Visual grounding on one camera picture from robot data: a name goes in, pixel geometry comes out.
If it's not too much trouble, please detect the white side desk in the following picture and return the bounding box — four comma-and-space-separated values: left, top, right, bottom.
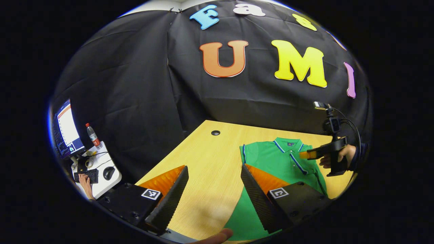
70, 141, 122, 200

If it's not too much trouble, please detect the plastic water bottle red cap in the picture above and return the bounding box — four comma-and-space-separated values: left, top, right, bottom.
85, 123, 103, 150

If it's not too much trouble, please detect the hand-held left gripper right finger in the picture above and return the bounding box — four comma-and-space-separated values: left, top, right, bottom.
240, 163, 332, 234

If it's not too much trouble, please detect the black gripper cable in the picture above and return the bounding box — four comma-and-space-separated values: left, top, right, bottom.
331, 107, 362, 153

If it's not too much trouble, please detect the green polo T-shirt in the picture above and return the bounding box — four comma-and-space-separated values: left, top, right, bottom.
224, 137, 329, 242

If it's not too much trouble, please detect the computer monitor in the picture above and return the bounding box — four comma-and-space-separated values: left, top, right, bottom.
52, 98, 86, 159

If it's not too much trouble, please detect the black keyboard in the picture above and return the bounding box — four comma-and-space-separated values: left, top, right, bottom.
74, 168, 99, 184

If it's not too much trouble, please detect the black backdrop cloth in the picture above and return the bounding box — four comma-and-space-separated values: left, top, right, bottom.
51, 0, 372, 183

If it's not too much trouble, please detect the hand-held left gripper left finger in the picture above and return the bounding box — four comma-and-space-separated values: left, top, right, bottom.
96, 165, 190, 235

